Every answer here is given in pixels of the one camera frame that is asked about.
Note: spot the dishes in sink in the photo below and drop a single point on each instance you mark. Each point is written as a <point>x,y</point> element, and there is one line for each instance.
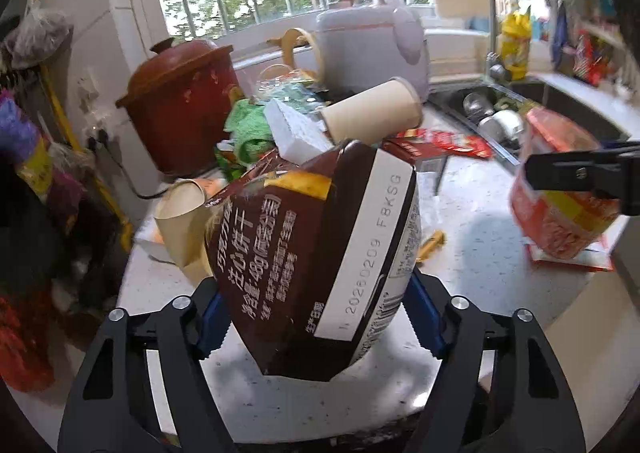
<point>502,125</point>

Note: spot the purple plastic bag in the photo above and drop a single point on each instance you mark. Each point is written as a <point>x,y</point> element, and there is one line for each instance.
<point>20,128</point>

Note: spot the yellow detergent bottle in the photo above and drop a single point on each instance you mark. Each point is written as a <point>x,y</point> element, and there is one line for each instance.
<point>515,43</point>

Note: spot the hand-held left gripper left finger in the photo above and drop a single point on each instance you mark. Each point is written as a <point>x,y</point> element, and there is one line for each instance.
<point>212,328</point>

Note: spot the pale pink rice cooker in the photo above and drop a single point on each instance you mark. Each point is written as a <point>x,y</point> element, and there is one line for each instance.
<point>370,38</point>

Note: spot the steel kitchen sink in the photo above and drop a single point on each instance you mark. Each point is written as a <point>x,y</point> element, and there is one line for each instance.
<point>550,103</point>

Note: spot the steel kitchen faucet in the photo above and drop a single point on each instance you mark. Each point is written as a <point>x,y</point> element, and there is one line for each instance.
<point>492,23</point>

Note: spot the red clay pot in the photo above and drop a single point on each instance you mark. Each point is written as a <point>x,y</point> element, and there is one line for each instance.
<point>180,108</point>

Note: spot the small yellow wrapper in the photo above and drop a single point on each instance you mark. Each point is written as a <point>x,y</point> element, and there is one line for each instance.
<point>432,243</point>

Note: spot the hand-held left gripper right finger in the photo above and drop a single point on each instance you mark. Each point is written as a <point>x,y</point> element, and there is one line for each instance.
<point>425,323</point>

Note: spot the white foam block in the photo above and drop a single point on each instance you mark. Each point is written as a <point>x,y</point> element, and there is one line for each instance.
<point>295,133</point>

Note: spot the red plastic bag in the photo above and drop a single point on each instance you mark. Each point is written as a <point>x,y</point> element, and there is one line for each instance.
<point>22,348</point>

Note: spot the green snack packet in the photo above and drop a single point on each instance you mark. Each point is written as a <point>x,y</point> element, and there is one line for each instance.
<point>247,128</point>

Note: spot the crumpled clear plastic container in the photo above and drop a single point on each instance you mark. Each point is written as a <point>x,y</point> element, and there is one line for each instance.
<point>287,88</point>

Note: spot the red instant noodle packet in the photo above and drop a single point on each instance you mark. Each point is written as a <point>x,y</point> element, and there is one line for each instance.
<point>560,223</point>

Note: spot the red snack packet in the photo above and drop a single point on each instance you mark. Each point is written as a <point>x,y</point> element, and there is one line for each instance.
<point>450,140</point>

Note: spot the dark red carton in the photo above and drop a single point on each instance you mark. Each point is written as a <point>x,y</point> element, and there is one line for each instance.
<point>417,153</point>

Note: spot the brown biscuit box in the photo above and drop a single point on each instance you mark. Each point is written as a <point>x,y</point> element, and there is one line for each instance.
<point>310,253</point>

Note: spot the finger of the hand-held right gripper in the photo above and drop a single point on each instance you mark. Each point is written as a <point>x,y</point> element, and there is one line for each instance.
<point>570,173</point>

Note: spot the white wall socket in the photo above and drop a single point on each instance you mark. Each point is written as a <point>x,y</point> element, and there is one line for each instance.
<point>90,98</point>

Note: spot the flat red packet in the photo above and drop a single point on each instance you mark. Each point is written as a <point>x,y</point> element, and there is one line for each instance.
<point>590,260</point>

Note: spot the grey plastic bag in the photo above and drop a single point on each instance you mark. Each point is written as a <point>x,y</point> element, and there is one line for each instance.
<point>37,35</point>

